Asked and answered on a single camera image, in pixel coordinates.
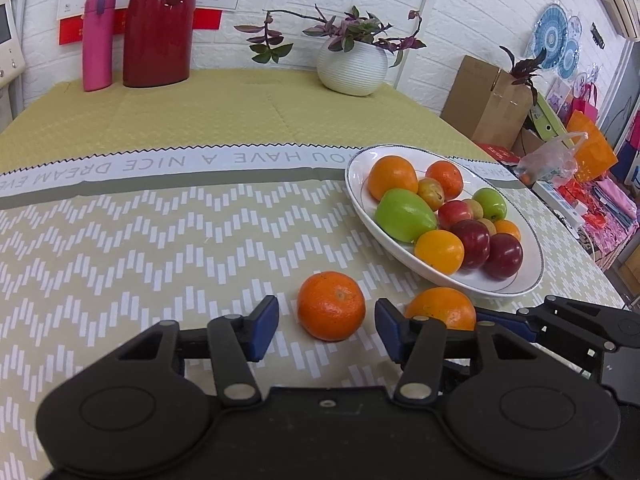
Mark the pile of pink cloths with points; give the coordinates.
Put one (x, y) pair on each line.
(615, 220)

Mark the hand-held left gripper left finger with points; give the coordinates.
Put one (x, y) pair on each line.
(262, 330)

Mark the yellow-red small apple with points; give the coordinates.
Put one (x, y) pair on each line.
(431, 193)

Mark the cardboard box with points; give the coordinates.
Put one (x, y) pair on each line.
(480, 105)

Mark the red packet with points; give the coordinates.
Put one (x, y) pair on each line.
(495, 152)

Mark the blue decorative wall plates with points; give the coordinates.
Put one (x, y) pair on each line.
(550, 37)

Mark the bumpy tangerine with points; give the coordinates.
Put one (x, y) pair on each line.
(331, 306)
(446, 177)

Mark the oblong green mango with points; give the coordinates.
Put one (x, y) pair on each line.
(404, 215)

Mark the potted plant white ribbed pot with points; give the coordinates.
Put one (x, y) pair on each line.
(352, 67)

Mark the round green apple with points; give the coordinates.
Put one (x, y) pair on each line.
(490, 201)

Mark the orange bag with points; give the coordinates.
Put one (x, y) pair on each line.
(595, 152)

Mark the red thermos jug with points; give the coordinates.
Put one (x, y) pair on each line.
(160, 25)

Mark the purple-leaf plant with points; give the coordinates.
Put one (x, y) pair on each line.
(522, 67)

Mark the pink bottle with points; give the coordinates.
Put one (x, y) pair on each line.
(97, 45)

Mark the small red apple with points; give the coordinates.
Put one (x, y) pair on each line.
(453, 212)

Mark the large orange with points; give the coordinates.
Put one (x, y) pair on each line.
(440, 307)
(392, 176)

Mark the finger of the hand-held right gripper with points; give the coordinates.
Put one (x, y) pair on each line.
(510, 324)

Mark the yellow-orange citrus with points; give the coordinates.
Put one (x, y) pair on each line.
(439, 252)

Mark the white flat box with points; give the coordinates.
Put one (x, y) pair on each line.
(557, 200)

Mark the white plate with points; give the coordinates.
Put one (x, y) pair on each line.
(362, 195)

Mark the white appliance with screen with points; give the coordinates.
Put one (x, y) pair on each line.
(12, 60)

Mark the clear plastic bag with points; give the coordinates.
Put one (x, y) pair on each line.
(550, 160)

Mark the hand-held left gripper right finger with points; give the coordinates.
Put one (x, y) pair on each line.
(390, 330)

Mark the dark red plum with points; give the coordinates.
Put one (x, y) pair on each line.
(504, 256)
(470, 242)

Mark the small yellowish plum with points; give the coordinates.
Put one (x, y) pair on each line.
(473, 206)

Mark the brown longan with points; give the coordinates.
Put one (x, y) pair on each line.
(488, 225)

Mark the green box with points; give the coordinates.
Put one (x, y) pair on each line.
(547, 120)

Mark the small orange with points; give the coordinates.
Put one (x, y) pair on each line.
(509, 230)

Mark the small blue round fan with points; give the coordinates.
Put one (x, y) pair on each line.
(572, 52)

